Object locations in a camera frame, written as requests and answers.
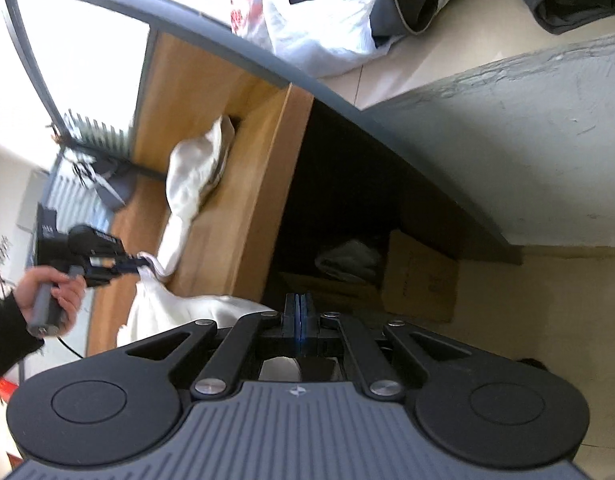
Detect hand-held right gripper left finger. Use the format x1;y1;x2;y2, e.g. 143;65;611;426
124;292;300;402

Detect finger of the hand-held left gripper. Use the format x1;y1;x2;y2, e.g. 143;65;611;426
112;252;155;278

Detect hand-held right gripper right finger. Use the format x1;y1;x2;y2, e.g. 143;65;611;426
300;292;481;402

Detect cream button shirt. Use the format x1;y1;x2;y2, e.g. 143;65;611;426
164;115;238;276
116;255;275;383

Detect clothes pile on floor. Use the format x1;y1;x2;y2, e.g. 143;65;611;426
230;0;451;78

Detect person's left hand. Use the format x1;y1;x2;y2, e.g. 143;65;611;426
14;265;88;338

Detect flat cardboard box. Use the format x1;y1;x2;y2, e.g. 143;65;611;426
277;270;385;313

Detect grey cloth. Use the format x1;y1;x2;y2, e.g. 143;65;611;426
315;239;384;283

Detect striped glass desk partition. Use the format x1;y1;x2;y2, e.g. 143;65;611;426
47;107;135;161

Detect black cable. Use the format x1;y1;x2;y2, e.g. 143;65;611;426
57;335;85;361

